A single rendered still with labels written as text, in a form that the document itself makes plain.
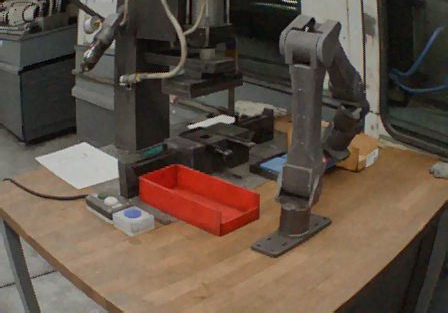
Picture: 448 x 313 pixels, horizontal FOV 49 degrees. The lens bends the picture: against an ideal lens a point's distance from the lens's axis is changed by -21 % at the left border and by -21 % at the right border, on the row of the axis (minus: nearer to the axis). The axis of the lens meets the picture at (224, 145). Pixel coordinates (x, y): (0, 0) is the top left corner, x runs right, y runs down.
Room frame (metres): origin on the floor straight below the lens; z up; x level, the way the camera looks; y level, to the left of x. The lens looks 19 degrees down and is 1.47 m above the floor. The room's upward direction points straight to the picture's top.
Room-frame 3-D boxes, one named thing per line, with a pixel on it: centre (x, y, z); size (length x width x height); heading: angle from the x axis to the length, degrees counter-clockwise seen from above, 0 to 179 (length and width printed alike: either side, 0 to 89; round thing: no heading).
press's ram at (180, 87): (1.50, 0.10, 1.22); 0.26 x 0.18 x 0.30; 47
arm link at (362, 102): (1.32, -0.30, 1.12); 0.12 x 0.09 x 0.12; 146
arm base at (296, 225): (1.07, -0.14, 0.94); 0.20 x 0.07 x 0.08; 137
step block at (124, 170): (1.28, 0.21, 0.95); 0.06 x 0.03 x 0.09; 137
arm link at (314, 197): (1.08, -0.14, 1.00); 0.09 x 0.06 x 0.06; 56
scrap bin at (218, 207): (1.20, 0.06, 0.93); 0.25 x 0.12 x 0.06; 47
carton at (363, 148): (1.53, -0.30, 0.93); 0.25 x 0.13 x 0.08; 47
